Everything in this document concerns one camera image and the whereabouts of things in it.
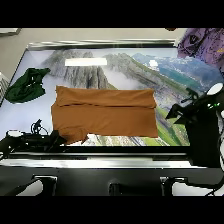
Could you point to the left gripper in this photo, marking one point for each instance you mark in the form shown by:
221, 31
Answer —
57, 139

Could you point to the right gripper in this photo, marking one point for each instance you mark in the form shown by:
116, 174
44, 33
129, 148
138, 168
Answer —
178, 113

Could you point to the brown T-shirt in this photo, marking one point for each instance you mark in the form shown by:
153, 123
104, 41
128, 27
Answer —
106, 115

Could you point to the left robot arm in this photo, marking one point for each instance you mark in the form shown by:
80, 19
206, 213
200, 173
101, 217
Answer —
20, 140

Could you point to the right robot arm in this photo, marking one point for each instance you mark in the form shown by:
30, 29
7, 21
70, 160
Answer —
203, 133

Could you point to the dark green garment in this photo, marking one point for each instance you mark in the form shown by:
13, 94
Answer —
26, 87

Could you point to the purple garment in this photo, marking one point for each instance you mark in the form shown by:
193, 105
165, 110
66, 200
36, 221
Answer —
206, 45

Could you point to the silver frame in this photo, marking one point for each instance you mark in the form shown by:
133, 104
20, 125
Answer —
100, 163

